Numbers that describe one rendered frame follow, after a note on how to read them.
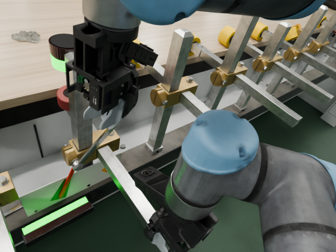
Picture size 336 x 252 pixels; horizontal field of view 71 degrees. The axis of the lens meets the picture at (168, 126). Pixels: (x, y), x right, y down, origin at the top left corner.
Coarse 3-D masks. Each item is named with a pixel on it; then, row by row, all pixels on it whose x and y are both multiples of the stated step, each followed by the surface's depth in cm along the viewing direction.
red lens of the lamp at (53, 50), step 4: (48, 40) 42; (52, 48) 42; (56, 48) 41; (60, 48) 41; (52, 52) 42; (56, 52) 42; (60, 52) 42; (64, 52) 42; (56, 56) 42; (60, 56) 42
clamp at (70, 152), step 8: (96, 136) 60; (112, 136) 61; (72, 144) 57; (104, 144) 59; (112, 144) 62; (64, 152) 56; (72, 152) 56; (80, 152) 56; (96, 152) 59; (88, 160) 60
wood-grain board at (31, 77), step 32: (0, 0) 94; (32, 0) 100; (64, 0) 107; (0, 32) 78; (64, 32) 87; (160, 32) 105; (192, 32) 112; (0, 64) 67; (32, 64) 70; (160, 64) 86; (0, 96) 59; (32, 96) 62
